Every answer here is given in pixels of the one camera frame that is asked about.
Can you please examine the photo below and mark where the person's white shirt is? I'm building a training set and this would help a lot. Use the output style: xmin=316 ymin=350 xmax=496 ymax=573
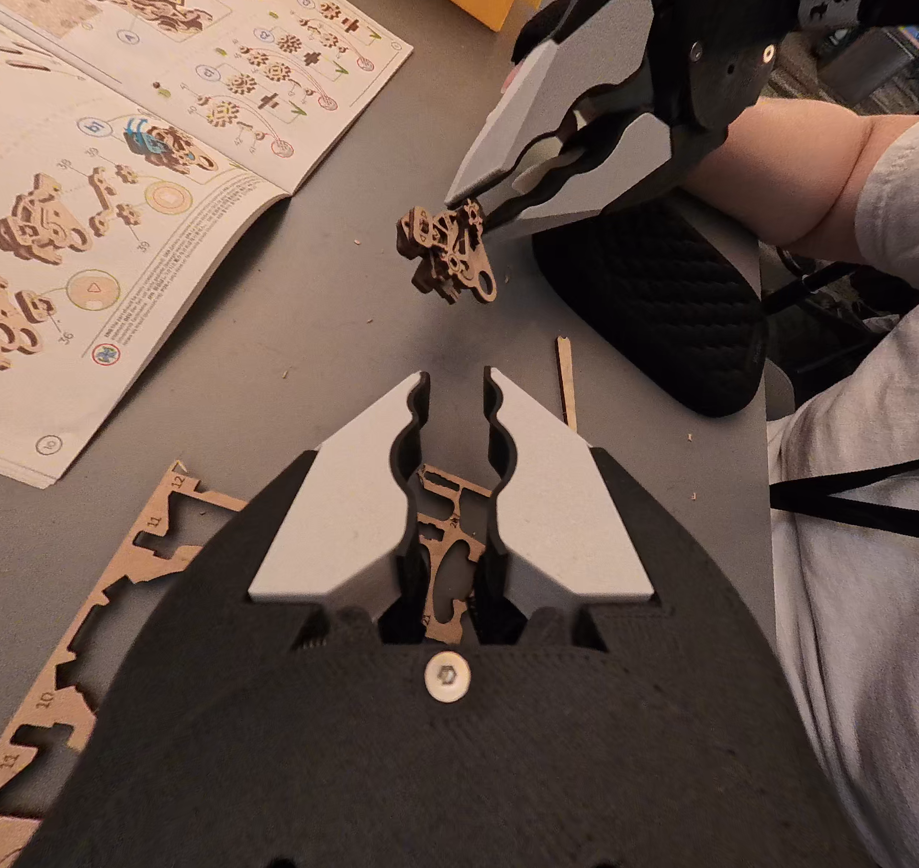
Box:
xmin=764 ymin=117 xmax=919 ymax=868

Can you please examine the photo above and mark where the black strap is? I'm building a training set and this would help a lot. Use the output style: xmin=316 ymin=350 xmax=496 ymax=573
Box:
xmin=770 ymin=460 xmax=919 ymax=540

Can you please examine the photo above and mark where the thin wooden stick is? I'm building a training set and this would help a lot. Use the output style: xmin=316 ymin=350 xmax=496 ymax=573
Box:
xmin=555 ymin=335 xmax=580 ymax=432

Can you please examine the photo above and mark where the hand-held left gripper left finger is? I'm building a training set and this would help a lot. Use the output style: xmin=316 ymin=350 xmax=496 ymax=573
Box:
xmin=247 ymin=371 xmax=432 ymax=625

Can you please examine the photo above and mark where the black textured pad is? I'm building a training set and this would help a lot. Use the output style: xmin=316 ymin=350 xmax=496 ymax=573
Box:
xmin=531 ymin=196 xmax=769 ymax=419

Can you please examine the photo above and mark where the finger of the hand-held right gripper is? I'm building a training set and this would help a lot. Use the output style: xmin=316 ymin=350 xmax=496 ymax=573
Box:
xmin=488 ymin=113 xmax=680 ymax=243
xmin=444 ymin=0 xmax=656 ymax=210

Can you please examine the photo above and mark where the small wooden gear assembly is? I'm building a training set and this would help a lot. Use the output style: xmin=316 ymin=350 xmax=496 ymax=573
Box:
xmin=396 ymin=196 xmax=498 ymax=306

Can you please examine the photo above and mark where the wooden sheet with gear cutouts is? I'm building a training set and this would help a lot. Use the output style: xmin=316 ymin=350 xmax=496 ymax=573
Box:
xmin=415 ymin=462 xmax=498 ymax=646

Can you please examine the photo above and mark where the person's right forearm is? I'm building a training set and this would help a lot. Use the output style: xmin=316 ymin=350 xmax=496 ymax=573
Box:
xmin=676 ymin=96 xmax=919 ymax=267

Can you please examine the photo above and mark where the illustrated instruction booklet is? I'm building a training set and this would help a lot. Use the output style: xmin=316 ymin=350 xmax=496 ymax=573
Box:
xmin=0 ymin=0 xmax=416 ymax=490

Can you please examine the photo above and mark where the wooden sheet with hole grid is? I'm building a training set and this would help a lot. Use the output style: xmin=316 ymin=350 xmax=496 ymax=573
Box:
xmin=0 ymin=459 xmax=250 ymax=868

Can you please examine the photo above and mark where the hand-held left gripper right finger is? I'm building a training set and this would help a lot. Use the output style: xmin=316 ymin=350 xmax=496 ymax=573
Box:
xmin=482 ymin=367 xmax=656 ymax=625

